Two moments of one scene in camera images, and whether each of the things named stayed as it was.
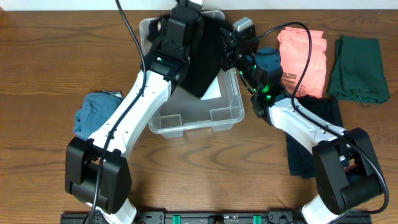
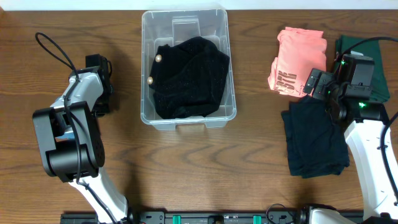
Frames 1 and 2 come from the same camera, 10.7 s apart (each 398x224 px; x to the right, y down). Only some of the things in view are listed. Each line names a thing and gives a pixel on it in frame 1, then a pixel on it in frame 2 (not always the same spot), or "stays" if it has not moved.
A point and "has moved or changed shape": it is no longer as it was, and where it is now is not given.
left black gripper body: [193, 20] to [101, 101]
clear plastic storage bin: [184, 112] has moved or changed shape
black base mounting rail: [209, 218] stays
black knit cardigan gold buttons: [206, 58] has moved or changed shape
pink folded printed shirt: [294, 47] stays
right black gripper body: [233, 58] to [326, 84]
